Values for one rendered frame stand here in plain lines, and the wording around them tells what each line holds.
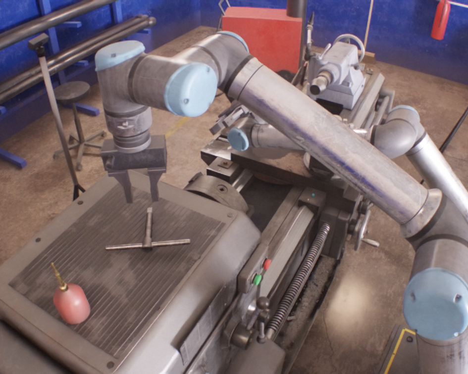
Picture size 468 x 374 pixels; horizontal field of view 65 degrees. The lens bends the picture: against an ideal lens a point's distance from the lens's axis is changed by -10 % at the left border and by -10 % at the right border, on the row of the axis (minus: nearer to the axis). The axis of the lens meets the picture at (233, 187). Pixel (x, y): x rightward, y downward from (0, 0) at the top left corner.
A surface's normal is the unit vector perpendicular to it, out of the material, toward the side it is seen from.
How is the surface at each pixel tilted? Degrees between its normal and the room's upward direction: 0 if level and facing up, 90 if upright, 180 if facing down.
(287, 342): 0
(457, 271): 8
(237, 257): 45
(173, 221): 0
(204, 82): 90
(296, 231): 36
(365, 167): 58
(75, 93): 0
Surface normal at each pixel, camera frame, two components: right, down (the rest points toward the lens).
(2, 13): 0.88, 0.31
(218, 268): 0.62, -0.33
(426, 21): -0.47, 0.57
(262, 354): 0.47, -0.48
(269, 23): -0.14, 0.64
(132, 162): 0.11, 0.64
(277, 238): 0.00, -0.76
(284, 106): -0.20, 0.18
